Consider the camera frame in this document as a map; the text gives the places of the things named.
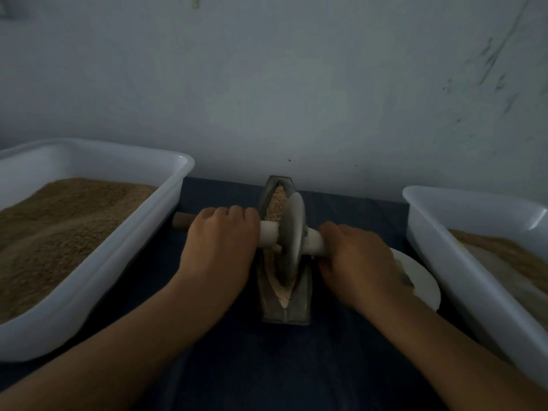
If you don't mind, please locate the person's left hand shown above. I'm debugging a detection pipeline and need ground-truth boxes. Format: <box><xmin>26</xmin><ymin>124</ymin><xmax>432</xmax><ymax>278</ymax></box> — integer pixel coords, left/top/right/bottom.
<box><xmin>175</xmin><ymin>205</ymin><xmax>261</xmax><ymax>303</ymax></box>

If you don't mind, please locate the person's right hand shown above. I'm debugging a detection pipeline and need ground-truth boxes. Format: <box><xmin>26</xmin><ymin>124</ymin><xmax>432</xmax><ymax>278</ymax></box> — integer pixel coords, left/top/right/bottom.
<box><xmin>316</xmin><ymin>221</ymin><xmax>414</xmax><ymax>315</ymax></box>

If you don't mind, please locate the metal grinding wheel with handle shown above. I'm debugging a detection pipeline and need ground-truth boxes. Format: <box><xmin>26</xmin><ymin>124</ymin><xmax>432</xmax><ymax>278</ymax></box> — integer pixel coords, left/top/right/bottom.
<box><xmin>173</xmin><ymin>191</ymin><xmax>327</xmax><ymax>288</ymax></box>

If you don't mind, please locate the boat-shaped metal grinding trough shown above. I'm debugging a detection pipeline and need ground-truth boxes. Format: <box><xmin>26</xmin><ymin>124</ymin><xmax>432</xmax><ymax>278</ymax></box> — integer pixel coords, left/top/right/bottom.
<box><xmin>256</xmin><ymin>175</ymin><xmax>313</xmax><ymax>325</ymax></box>

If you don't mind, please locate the large brown grain heap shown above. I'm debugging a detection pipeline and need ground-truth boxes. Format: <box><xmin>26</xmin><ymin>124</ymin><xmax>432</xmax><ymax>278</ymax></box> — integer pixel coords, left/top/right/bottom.
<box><xmin>449</xmin><ymin>229</ymin><xmax>548</xmax><ymax>292</ymax></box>
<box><xmin>0</xmin><ymin>178</ymin><xmax>158</xmax><ymax>324</ymax></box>

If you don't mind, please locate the person's right forearm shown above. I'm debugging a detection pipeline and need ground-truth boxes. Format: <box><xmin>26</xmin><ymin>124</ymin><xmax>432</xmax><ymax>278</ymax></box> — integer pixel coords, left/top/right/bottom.
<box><xmin>370</xmin><ymin>292</ymin><xmax>548</xmax><ymax>411</ymax></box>

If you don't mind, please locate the person's left forearm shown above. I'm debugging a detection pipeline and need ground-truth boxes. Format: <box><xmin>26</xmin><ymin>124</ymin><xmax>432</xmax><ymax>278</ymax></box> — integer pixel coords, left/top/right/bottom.
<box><xmin>0</xmin><ymin>280</ymin><xmax>224</xmax><ymax>411</ymax></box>

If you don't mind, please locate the white round plate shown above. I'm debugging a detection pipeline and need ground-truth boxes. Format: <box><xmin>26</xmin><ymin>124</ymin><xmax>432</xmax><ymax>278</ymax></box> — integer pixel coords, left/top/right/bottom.
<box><xmin>390</xmin><ymin>248</ymin><xmax>443</xmax><ymax>312</ymax></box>

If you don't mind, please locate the white plastic tub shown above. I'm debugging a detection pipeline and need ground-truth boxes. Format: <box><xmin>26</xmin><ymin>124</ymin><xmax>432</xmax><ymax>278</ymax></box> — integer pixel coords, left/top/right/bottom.
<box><xmin>0</xmin><ymin>138</ymin><xmax>196</xmax><ymax>363</ymax></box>
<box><xmin>401</xmin><ymin>184</ymin><xmax>548</xmax><ymax>390</ymax></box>

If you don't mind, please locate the dark blue table cloth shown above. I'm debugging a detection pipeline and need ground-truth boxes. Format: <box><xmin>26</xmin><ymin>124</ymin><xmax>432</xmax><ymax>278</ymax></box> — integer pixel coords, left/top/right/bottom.
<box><xmin>0</xmin><ymin>175</ymin><xmax>506</xmax><ymax>411</ymax></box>

